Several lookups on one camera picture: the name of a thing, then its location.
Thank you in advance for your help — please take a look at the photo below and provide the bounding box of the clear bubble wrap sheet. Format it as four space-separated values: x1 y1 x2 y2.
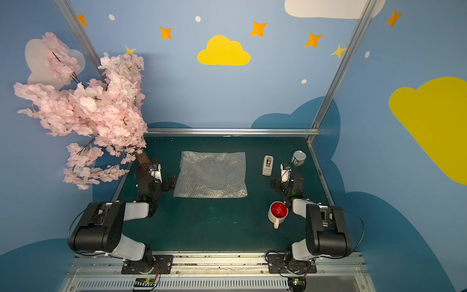
174 151 248 199

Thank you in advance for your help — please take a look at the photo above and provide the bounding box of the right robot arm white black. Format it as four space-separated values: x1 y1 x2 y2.
265 167 356 276

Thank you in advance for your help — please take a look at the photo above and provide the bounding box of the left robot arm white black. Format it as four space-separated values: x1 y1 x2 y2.
68 159 175 275

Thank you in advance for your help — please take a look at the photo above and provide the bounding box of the small metal tin can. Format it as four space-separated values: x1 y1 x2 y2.
291 150 307 167

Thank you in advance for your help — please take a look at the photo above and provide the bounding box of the pink cherry blossom tree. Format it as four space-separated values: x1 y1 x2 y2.
13 50 148 190

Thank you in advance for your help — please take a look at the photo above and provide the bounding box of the right circuit board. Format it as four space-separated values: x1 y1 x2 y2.
288 277 306 292

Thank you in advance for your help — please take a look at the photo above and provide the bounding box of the circuit board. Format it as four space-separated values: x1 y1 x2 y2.
288 277 306 292
131 278 156 292

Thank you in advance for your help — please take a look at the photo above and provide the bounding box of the left circuit board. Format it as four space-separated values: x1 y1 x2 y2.
131 278 156 292

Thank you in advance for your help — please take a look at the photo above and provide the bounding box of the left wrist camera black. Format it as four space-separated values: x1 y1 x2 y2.
150 163 162 183

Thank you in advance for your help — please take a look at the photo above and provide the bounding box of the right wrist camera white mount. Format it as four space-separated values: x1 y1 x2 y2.
280 163 291 183

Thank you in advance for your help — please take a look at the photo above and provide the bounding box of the aluminium frame back bar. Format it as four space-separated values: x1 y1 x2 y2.
147 128 320 136

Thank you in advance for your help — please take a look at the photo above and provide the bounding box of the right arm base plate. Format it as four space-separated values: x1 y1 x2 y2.
265 253 317 276

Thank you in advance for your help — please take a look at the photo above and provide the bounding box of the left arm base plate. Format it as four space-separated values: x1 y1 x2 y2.
121 254 174 275

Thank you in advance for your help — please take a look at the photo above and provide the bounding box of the aluminium rail front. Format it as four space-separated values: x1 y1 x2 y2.
59 252 376 292

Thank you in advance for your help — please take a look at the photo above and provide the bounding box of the aluminium frame left post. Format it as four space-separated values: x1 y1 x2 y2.
54 0 105 81

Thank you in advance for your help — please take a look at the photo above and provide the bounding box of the aluminium frame post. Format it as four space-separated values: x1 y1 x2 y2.
54 0 105 81
306 0 378 146

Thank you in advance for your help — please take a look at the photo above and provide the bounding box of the aluminium frame right post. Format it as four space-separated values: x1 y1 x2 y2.
306 0 378 146

